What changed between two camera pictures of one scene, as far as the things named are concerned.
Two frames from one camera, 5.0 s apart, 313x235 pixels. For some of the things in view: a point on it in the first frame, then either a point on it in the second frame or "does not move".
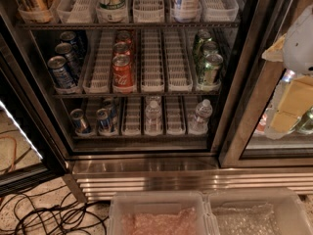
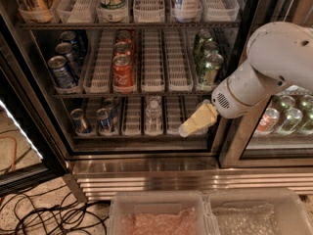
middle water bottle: (153, 124) does not move
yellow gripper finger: (297, 100) -> (205, 116)
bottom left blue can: (79, 121) does not move
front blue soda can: (63, 78) does not move
